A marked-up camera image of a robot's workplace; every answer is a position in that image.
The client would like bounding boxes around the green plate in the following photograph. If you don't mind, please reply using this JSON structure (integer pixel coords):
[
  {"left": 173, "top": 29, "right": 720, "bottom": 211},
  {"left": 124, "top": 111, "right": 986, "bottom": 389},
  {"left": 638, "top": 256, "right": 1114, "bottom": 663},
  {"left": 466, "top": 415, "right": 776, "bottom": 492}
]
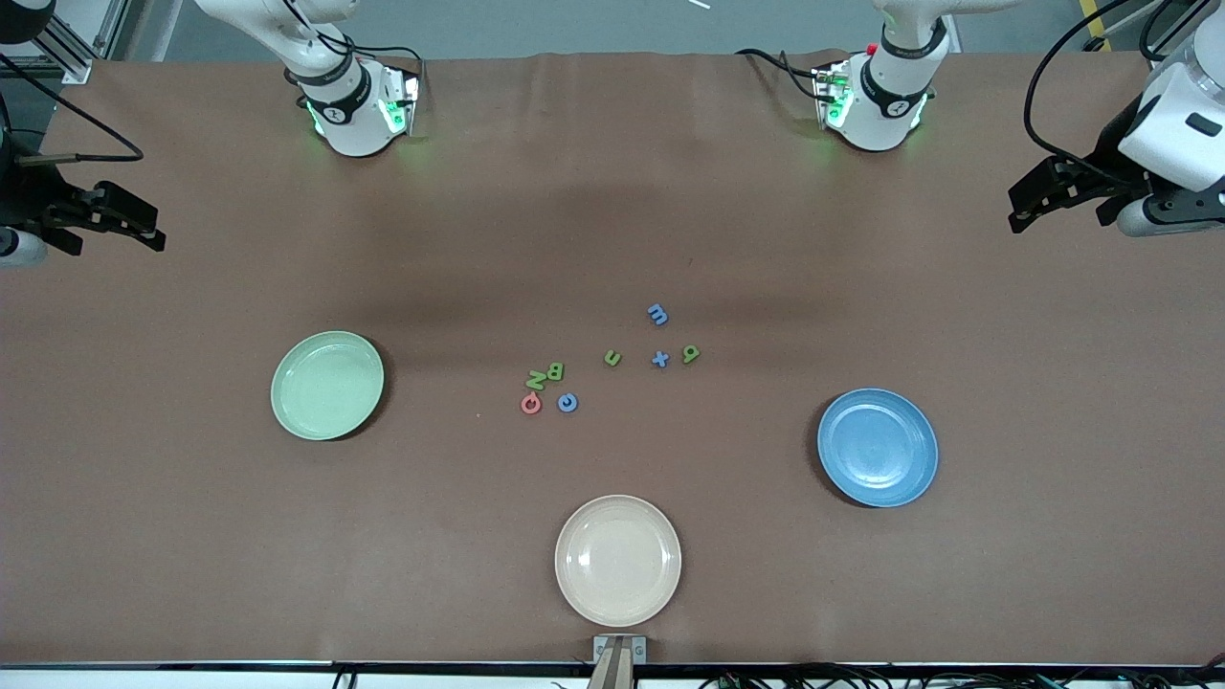
[{"left": 271, "top": 330, "right": 386, "bottom": 442}]

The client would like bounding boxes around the blue plate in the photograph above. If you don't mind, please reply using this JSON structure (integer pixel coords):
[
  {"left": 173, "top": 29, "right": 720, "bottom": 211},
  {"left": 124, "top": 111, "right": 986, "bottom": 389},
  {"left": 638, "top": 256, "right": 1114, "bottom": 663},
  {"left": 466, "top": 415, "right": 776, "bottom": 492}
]
[{"left": 816, "top": 387, "right": 940, "bottom": 509}]

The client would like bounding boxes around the brown table mat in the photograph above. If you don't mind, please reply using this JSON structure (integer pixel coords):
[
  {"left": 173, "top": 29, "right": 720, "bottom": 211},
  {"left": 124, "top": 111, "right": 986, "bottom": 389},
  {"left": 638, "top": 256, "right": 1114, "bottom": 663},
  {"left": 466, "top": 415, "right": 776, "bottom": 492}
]
[{"left": 0, "top": 50, "right": 1225, "bottom": 666}]

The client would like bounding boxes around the beige plate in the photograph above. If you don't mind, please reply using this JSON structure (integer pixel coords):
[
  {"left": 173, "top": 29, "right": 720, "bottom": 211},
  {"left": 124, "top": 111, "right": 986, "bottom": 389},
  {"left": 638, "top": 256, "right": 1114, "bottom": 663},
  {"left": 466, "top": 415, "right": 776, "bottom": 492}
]
[{"left": 554, "top": 494, "right": 683, "bottom": 629}]

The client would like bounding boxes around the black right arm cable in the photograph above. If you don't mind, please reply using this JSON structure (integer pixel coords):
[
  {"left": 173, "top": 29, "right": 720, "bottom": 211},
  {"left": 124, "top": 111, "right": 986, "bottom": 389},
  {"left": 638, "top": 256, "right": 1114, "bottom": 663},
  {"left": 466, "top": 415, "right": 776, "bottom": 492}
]
[{"left": 0, "top": 53, "right": 146, "bottom": 166}]

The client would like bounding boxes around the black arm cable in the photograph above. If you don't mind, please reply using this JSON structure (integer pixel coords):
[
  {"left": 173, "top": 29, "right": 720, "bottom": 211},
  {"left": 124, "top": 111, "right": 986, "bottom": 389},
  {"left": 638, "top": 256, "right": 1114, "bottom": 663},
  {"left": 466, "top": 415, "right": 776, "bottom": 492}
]
[
  {"left": 1022, "top": 0, "right": 1197, "bottom": 178},
  {"left": 0, "top": 53, "right": 146, "bottom": 166}
]

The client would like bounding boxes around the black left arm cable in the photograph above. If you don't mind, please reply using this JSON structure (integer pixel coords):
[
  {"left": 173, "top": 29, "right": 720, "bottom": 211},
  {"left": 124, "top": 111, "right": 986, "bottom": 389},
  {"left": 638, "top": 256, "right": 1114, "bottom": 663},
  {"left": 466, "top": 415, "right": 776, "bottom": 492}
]
[{"left": 1022, "top": 0, "right": 1197, "bottom": 178}]

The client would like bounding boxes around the aluminium frame profile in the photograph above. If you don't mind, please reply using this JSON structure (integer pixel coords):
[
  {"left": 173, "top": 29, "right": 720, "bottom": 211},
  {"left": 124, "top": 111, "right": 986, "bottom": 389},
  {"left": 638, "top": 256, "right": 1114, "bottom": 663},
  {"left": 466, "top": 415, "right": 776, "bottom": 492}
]
[{"left": 29, "top": 0, "right": 97, "bottom": 85}]

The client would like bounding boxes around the black left base cable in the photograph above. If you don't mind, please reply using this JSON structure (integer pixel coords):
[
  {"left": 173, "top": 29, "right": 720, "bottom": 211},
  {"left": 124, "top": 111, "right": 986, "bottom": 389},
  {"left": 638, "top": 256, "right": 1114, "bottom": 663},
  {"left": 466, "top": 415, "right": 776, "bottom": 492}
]
[{"left": 735, "top": 46, "right": 826, "bottom": 101}]

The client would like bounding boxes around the black base cable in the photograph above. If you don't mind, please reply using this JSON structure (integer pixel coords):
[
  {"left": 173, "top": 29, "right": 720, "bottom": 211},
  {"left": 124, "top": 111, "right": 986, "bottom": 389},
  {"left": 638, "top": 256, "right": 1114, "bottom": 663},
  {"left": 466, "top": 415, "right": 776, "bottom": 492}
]
[
  {"left": 735, "top": 46, "right": 826, "bottom": 101},
  {"left": 316, "top": 29, "right": 424, "bottom": 73}
]

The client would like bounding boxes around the black right base cable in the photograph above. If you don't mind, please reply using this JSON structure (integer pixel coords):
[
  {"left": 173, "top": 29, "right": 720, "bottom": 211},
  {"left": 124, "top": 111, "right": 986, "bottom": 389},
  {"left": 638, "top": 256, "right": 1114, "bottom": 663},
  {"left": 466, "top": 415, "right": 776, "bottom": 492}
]
[{"left": 316, "top": 29, "right": 424, "bottom": 73}]

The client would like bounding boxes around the grey metal camera bracket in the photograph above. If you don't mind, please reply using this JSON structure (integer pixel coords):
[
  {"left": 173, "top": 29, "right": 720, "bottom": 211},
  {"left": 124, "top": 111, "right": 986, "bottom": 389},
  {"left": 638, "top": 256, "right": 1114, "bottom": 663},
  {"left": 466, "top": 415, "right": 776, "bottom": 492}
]
[{"left": 587, "top": 633, "right": 649, "bottom": 689}]

